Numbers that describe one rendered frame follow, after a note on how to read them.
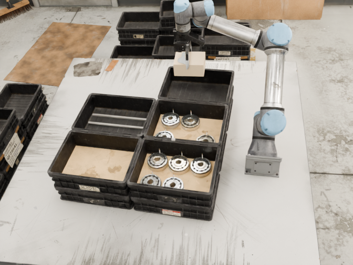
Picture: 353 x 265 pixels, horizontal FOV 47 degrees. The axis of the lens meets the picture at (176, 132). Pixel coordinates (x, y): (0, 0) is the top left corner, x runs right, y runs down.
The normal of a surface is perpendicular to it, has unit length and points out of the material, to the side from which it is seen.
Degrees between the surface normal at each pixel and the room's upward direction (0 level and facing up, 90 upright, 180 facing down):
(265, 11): 72
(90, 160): 0
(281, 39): 32
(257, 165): 90
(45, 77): 0
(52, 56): 4
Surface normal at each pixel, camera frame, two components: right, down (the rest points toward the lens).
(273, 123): 0.01, 0.09
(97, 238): -0.07, -0.69
